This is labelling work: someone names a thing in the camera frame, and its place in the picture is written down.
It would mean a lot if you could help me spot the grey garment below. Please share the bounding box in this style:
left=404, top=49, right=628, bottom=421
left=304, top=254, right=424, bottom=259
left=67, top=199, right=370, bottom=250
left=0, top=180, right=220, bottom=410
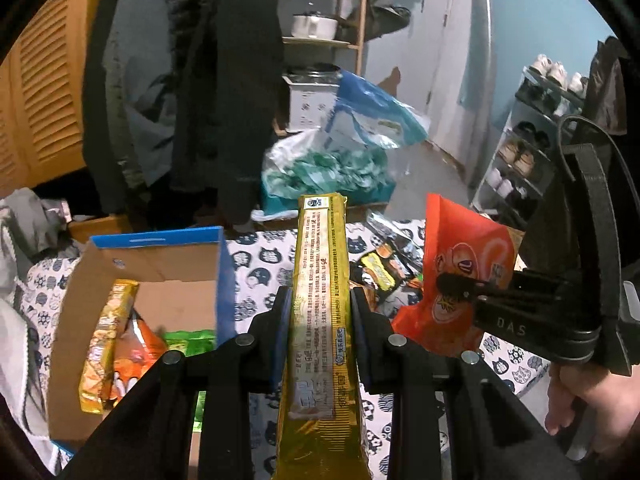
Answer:
left=0, top=187, right=71, bottom=256

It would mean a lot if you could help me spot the bag of green candies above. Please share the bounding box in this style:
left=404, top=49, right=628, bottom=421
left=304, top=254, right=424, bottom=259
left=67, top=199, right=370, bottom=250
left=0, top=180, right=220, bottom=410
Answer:
left=262, top=150, right=396, bottom=213

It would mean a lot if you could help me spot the blue cardboard box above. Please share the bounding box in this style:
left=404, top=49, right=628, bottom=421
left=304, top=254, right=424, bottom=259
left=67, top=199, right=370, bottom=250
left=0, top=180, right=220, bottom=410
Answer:
left=47, top=226, right=236, bottom=453

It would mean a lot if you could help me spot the white storage box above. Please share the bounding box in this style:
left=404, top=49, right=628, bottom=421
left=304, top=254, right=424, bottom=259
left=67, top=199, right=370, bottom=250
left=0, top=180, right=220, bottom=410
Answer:
left=282, top=74, right=346, bottom=133

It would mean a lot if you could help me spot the shoe rack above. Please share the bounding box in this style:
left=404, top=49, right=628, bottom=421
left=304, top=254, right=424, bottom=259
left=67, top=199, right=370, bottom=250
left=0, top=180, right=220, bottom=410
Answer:
left=470, top=65, right=591, bottom=221

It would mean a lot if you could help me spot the grey jacket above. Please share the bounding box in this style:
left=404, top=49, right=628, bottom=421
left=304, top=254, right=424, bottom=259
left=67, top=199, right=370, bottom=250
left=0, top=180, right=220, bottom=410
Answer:
left=100, top=0, right=181, bottom=191

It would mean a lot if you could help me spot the orange white snack packet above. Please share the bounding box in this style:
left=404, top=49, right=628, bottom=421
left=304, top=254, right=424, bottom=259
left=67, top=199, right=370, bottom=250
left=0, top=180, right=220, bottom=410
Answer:
left=111, top=310, right=168, bottom=406

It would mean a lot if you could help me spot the yellow orange snack packet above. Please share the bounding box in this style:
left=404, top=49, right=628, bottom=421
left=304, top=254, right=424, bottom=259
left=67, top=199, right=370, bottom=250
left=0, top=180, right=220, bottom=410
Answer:
left=79, top=280, right=140, bottom=415

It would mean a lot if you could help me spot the brown hanging jacket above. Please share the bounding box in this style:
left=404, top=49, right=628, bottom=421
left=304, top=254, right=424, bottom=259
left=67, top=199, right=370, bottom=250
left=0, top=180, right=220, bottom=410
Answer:
left=585, top=35, right=636, bottom=136

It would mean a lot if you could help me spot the white pot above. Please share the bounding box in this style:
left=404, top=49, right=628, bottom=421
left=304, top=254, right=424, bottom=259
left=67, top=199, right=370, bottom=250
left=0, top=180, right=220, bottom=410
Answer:
left=291, top=12, right=341, bottom=40

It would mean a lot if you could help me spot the long yellow snack packet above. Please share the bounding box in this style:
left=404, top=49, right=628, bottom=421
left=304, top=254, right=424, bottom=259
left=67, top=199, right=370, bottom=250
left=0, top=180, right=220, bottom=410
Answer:
left=272, top=192, right=373, bottom=480

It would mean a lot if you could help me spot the person's right hand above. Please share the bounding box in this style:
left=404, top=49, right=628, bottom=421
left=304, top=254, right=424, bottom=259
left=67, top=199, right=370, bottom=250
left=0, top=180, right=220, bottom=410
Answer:
left=545, top=360, right=640, bottom=461

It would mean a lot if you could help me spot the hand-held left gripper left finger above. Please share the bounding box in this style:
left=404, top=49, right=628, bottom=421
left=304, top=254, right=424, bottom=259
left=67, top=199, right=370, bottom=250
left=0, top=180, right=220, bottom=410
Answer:
left=60, top=286, right=295, bottom=480

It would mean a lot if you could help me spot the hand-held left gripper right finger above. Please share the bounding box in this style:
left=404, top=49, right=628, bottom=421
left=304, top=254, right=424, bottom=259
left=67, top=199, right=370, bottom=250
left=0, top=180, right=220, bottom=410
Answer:
left=349, top=286, right=583, bottom=480

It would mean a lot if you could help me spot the blue plastic bag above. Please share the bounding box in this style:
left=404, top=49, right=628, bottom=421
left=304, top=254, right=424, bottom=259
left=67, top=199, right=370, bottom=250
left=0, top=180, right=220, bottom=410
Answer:
left=325, top=71, right=431, bottom=150

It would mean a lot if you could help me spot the dark green hanging bag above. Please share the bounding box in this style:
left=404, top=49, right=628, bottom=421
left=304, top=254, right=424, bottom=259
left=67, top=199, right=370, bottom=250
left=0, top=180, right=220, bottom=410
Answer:
left=367, top=0, right=413, bottom=43

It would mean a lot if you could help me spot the white door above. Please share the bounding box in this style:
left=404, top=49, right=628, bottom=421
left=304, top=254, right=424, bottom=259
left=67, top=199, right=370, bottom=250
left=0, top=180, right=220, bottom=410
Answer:
left=425, top=0, right=496, bottom=186

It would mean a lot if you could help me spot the dark hanging coat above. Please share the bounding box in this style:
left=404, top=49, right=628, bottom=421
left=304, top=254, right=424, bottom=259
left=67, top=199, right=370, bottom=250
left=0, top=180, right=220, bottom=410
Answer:
left=82, top=0, right=128, bottom=213

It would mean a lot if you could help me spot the wooden board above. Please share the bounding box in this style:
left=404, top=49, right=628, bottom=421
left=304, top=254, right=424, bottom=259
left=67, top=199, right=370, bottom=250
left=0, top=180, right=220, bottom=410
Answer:
left=67, top=214, right=133, bottom=243

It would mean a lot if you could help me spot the cat print tablecloth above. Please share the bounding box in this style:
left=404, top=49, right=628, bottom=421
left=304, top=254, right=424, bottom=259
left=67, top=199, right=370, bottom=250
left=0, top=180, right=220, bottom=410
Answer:
left=15, top=225, right=551, bottom=480

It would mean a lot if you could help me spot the group of assorted shoes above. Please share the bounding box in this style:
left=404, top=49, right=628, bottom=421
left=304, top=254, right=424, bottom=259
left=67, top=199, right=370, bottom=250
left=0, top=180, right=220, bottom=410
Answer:
left=487, top=54, right=588, bottom=198

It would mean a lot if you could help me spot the black long coat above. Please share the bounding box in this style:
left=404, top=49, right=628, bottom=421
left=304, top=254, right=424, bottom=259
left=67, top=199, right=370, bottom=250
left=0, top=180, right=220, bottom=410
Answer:
left=170, top=0, right=286, bottom=226

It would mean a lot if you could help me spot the large orange red snack packet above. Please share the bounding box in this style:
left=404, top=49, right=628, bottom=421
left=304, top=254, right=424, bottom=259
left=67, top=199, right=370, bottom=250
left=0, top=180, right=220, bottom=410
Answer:
left=392, top=192, right=526, bottom=358

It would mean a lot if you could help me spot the black snack packet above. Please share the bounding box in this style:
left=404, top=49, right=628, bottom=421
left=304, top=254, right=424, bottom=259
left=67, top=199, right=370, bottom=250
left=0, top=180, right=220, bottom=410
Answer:
left=375, top=275, right=426, bottom=318

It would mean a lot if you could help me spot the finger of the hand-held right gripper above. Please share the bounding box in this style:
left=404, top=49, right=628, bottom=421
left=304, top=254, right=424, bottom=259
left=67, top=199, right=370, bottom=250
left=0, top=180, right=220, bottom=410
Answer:
left=436, top=270, right=598, bottom=361

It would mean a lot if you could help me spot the wooden shelf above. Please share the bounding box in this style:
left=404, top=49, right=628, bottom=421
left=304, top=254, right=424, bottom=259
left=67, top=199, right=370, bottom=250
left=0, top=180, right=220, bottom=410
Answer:
left=280, top=0, right=371, bottom=131

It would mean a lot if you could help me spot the wooden louvred cabinet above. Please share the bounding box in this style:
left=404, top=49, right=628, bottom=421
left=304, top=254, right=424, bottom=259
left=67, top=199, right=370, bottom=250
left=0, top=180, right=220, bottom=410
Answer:
left=0, top=0, right=131, bottom=201

